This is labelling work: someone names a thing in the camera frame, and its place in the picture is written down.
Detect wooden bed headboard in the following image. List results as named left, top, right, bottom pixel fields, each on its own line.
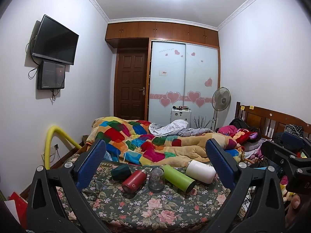
left=235, top=102, right=310, bottom=139

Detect grey white crumpled cloth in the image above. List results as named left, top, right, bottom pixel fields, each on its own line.
left=149, top=119, right=213, bottom=137

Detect red plush toy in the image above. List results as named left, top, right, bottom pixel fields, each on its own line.
left=232, top=128, right=258, bottom=145

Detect sliding wardrobe with hearts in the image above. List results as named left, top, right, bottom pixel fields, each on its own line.
left=148, top=41, right=219, bottom=128

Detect person's hand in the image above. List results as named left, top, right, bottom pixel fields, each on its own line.
left=285, top=195, right=301, bottom=228

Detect dark teal mug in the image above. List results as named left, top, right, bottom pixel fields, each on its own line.
left=111, top=164, right=132, bottom=182

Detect standing electric fan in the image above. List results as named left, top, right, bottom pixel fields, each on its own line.
left=211, top=87, right=231, bottom=130

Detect floral bed sheet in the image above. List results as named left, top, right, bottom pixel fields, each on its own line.
left=54, top=154, right=254, bottom=233

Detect green thermos bottle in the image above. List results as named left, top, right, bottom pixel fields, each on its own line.
left=160, top=165, right=196, bottom=194

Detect white thermos bottle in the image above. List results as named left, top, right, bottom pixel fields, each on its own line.
left=186, top=160, right=216, bottom=184

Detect wall mounted black television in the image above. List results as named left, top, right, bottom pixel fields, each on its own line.
left=31, top=14, right=79, bottom=65

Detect clear glass cup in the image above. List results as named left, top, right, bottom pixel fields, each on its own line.
left=148, top=167, right=165, bottom=192

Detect colourful patchwork blanket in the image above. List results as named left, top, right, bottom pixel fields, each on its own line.
left=86, top=116, right=243, bottom=167

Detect red thermos bottle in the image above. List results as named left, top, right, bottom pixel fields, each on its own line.
left=122, top=169, right=148, bottom=194

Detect black bag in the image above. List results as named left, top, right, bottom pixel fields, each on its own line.
left=229, top=117, right=249, bottom=129

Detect yellow foam tube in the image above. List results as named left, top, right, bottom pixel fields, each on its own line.
left=44, top=125, right=82, bottom=169

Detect small wall mounted monitor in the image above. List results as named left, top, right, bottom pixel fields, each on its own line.
left=37, top=61, right=65, bottom=90

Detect brown wooden door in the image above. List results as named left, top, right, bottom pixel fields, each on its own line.
left=114, top=48, right=148, bottom=120

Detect white small cabinet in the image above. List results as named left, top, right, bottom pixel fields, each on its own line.
left=170, top=106, right=192, bottom=128

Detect wooden overhead cabinets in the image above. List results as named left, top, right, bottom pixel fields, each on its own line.
left=105, top=21, right=219, bottom=48

